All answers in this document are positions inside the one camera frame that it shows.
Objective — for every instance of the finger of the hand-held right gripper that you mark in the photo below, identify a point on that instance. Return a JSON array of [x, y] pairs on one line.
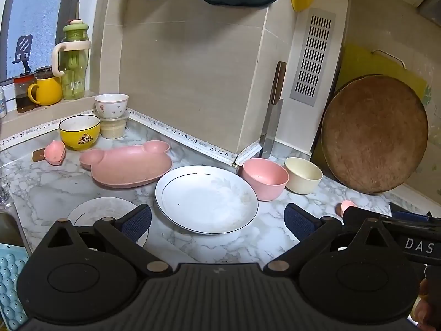
[[361, 218]]

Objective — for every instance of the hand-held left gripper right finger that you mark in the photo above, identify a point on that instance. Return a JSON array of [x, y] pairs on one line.
[[299, 221]]

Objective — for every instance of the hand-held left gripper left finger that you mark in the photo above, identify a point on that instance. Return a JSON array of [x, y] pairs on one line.
[[137, 221]]

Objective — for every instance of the cream bowl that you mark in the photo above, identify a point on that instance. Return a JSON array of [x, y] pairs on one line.
[[303, 176]]

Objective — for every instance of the pink bear-shaped plate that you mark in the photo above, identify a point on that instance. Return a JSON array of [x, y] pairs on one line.
[[127, 165]]

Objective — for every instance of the small pink heart-shaped bowl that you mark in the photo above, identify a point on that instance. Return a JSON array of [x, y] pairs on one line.
[[55, 153]]

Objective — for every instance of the person's right hand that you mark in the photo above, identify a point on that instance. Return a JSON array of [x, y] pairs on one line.
[[422, 305]]

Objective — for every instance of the small pink round object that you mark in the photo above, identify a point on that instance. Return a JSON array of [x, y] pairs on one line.
[[345, 205]]

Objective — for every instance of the small white plate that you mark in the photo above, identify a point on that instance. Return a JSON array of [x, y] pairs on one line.
[[94, 210]]

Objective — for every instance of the large white plate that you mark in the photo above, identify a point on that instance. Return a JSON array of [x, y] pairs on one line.
[[206, 200]]

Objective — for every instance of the round wooden cutting board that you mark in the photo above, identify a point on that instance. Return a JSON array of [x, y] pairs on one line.
[[373, 134]]

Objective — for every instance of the white music note edge strip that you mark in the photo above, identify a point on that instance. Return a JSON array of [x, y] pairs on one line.
[[193, 141]]

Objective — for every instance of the yellow bowl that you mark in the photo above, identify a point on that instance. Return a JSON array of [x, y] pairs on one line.
[[79, 132]]

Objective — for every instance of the white floral bowl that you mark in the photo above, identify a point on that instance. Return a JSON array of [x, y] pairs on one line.
[[111, 107]]

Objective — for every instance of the brown wooden piece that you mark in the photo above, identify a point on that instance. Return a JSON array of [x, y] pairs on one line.
[[38, 155]]

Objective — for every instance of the light blue silicone mat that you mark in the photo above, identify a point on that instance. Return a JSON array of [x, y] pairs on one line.
[[10, 282]]

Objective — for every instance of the yellow cutting board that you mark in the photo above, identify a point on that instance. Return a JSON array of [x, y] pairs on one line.
[[358, 62]]

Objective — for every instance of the yellow mug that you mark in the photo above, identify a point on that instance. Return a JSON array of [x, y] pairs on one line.
[[48, 93]]

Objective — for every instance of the green water bottle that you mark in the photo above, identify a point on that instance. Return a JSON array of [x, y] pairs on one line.
[[74, 72]]

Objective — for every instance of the metal vent grille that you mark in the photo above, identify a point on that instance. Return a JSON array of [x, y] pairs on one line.
[[311, 55]]

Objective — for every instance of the glass jar with dark contents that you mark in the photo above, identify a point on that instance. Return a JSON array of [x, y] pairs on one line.
[[22, 96]]

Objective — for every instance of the black-lidded jar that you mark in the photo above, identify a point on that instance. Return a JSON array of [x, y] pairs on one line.
[[44, 72]]

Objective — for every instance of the white bottle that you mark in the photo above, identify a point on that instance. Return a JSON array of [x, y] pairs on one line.
[[2, 103]]

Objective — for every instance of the black phone stand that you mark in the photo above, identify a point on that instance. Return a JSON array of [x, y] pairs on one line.
[[22, 50]]

